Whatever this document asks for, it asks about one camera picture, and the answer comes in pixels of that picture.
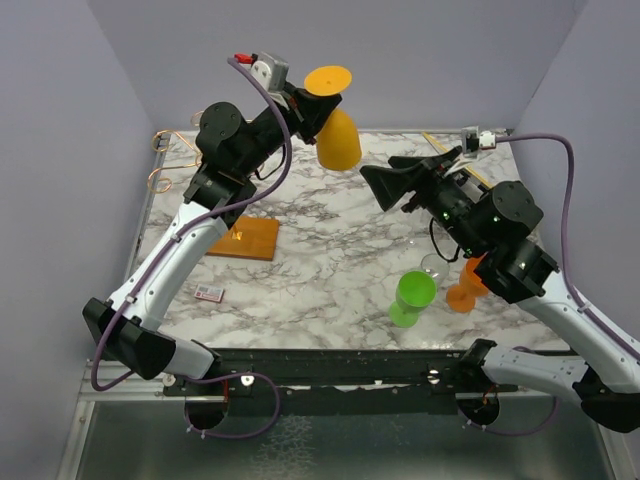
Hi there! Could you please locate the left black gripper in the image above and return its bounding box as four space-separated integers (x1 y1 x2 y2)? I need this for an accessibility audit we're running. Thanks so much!
237 80 341 177

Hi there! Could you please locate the orange plastic wine glass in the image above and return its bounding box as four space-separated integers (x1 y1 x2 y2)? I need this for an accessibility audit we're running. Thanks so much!
446 257 489 313

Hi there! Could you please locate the yellow plastic wine glass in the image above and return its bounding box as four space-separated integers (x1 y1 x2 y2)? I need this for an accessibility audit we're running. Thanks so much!
304 65 362 171

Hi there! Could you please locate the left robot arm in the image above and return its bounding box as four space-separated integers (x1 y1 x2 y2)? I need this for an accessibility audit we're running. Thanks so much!
82 84 342 395

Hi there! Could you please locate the clear stemmed glass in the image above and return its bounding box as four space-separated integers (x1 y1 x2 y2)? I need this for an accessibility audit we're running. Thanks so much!
420 253 450 288

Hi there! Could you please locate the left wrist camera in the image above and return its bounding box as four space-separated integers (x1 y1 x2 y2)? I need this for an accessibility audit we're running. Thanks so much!
233 52 289 106

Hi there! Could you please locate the small whiteboard on stand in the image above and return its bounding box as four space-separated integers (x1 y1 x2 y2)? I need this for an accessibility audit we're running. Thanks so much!
421 131 494 191

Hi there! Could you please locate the black metal base rail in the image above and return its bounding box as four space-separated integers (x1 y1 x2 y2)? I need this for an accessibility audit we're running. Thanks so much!
159 344 571 416

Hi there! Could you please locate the small red white box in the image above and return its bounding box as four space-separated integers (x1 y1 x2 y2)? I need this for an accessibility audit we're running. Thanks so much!
194 284 225 303

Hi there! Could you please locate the gold wire glass rack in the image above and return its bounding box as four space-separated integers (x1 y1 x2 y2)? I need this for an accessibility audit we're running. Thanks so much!
147 129 279 261

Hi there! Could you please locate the green plastic wine glass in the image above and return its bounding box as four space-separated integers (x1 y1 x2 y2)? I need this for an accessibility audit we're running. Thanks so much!
389 270 437 328

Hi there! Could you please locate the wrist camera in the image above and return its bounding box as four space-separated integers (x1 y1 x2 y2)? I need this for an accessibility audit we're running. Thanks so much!
233 52 289 106
444 125 511 174

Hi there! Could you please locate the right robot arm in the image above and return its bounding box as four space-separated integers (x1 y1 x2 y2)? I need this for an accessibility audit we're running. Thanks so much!
360 147 639 433

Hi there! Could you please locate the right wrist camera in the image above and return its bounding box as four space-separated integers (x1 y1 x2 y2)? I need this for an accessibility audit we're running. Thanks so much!
444 125 511 174

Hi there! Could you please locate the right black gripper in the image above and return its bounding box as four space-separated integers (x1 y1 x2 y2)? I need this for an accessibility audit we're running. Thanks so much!
359 145 487 257

